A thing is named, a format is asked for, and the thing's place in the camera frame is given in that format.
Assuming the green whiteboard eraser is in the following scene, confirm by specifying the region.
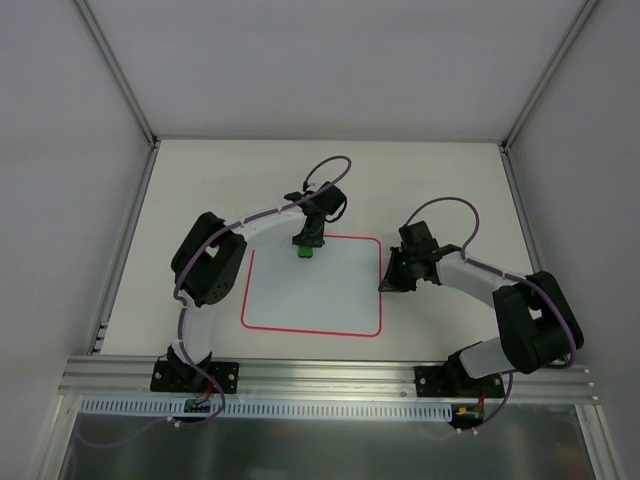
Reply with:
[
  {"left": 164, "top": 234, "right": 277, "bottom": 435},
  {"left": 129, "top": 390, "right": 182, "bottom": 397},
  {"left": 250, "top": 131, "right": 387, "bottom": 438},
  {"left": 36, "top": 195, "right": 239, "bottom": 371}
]
[{"left": 298, "top": 245, "right": 314, "bottom": 259}]

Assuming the pink framed whiteboard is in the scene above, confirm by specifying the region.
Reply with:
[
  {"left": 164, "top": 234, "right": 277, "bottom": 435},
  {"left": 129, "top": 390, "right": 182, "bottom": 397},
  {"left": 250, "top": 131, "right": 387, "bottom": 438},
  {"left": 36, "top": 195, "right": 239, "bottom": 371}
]
[{"left": 241, "top": 235, "right": 383, "bottom": 338}]

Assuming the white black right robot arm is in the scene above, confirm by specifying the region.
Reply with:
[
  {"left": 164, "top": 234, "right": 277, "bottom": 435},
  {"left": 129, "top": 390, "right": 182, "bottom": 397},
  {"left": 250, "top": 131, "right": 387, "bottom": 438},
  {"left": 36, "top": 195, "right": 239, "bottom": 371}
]
[{"left": 378, "top": 221, "right": 584, "bottom": 398}]

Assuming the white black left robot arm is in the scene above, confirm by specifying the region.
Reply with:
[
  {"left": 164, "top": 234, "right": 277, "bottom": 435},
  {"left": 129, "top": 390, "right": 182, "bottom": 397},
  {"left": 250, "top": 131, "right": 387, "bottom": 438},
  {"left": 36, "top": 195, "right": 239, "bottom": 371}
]
[{"left": 151, "top": 182, "right": 347, "bottom": 393}]

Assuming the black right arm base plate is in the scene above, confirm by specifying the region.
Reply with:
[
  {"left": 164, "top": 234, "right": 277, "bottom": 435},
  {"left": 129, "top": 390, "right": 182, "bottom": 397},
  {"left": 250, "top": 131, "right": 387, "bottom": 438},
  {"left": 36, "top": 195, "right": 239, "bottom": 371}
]
[{"left": 414, "top": 365, "right": 505, "bottom": 399}]

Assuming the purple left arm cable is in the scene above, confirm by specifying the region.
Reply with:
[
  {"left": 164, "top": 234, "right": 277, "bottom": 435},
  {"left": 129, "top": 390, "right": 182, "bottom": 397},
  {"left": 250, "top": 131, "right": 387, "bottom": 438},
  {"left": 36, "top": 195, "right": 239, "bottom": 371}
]
[{"left": 74, "top": 155, "right": 353, "bottom": 446}]

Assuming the aluminium right frame post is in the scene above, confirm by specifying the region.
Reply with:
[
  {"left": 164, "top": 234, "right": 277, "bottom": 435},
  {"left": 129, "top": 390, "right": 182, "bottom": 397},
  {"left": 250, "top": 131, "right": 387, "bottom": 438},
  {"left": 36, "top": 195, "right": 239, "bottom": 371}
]
[{"left": 501, "top": 0, "right": 600, "bottom": 152}]

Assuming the aluminium frame post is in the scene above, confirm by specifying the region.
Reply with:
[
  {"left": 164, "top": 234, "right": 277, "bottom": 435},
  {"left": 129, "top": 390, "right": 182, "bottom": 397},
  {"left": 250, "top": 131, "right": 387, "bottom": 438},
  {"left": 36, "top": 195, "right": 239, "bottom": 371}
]
[
  {"left": 501, "top": 0, "right": 600, "bottom": 152},
  {"left": 71, "top": 0, "right": 158, "bottom": 147}
]

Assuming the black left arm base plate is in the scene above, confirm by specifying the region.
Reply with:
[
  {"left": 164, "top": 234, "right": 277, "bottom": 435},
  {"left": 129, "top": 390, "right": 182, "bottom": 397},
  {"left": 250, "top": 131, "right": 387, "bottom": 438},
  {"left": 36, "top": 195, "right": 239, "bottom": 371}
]
[{"left": 149, "top": 358, "right": 239, "bottom": 395}]

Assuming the aluminium mounting rail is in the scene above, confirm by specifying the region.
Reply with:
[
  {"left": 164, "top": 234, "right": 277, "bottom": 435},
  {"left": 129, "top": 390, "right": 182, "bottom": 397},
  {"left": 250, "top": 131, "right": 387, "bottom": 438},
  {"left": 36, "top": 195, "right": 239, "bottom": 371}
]
[{"left": 58, "top": 355, "right": 600, "bottom": 405}]

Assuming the white slotted cable duct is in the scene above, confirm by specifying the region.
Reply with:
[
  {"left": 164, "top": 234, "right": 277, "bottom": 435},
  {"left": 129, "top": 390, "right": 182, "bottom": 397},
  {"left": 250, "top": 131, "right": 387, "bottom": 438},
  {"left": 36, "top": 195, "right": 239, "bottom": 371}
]
[{"left": 79, "top": 396, "right": 453, "bottom": 423}]

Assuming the aluminium left frame post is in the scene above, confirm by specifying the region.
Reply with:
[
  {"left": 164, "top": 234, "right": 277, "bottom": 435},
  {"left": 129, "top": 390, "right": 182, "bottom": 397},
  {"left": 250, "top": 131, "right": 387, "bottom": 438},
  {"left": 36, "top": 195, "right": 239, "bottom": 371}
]
[{"left": 71, "top": 0, "right": 158, "bottom": 147}]

